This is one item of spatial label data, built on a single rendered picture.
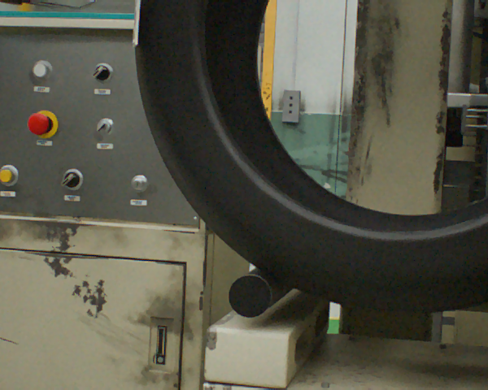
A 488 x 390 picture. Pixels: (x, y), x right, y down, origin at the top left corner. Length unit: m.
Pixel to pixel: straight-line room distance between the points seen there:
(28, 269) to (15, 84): 0.35
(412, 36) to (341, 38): 8.95
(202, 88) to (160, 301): 0.84
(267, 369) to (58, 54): 1.01
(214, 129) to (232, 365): 0.25
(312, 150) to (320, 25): 1.27
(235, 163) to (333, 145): 9.28
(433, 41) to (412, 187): 0.20
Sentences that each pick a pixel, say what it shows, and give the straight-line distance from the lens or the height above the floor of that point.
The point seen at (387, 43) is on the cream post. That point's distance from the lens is 1.41.
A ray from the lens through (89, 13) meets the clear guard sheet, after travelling 1.88.
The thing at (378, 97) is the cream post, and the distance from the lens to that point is 1.40.
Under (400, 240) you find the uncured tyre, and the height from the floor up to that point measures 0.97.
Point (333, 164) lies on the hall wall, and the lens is 10.29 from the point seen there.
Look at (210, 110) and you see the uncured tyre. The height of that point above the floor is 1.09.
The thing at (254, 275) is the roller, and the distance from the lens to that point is 1.06.
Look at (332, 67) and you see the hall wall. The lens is 10.33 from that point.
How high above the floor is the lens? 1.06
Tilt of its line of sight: 3 degrees down
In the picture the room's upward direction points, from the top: 3 degrees clockwise
